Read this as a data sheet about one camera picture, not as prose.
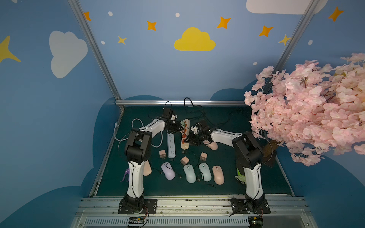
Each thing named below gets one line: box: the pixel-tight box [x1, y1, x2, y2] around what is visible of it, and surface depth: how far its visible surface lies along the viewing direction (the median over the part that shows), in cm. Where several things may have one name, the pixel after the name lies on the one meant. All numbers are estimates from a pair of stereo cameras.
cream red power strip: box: [180, 118, 191, 150], surface depth 103 cm
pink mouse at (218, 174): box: [211, 165, 225, 185], surface depth 86 cm
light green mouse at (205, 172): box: [198, 162, 212, 182], surface depth 86 cm
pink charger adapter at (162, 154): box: [158, 149, 167, 159], surface depth 95 cm
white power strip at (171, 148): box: [166, 132, 176, 159], surface depth 97 cm
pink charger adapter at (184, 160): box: [179, 155, 190, 166], surface depth 92 cm
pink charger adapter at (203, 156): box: [199, 152, 208, 162], surface depth 93 cm
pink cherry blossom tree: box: [244, 52, 365, 167], surface depth 58 cm
